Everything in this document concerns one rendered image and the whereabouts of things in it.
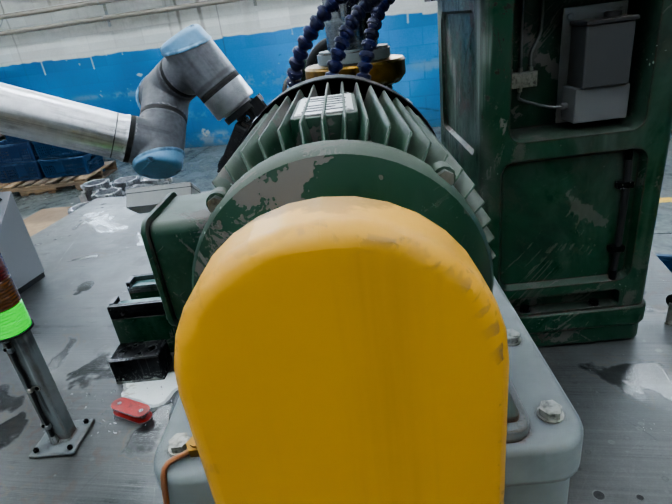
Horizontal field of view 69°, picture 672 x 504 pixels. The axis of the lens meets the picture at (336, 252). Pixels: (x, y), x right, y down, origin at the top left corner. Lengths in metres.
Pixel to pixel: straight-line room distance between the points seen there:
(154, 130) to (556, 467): 0.86
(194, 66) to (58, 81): 7.28
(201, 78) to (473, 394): 0.87
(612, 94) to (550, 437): 0.64
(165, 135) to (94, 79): 6.93
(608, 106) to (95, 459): 1.00
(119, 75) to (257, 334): 7.56
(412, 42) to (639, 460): 5.98
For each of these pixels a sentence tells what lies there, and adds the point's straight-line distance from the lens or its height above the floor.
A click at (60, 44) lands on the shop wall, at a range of 8.11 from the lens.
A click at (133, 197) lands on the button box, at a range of 1.35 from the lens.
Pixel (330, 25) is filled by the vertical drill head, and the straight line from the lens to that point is 0.91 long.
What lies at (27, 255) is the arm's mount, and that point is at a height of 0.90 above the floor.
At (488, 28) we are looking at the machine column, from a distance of 0.79.
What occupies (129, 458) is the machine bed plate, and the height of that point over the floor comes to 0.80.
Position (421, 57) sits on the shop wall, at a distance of 6.53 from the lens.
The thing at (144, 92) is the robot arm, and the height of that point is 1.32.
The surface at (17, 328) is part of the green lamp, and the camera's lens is 0.90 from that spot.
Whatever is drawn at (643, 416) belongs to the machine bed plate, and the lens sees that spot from 0.93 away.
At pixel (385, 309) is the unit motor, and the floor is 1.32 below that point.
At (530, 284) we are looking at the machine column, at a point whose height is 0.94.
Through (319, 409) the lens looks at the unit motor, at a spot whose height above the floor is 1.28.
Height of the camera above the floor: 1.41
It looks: 25 degrees down
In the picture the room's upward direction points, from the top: 8 degrees counter-clockwise
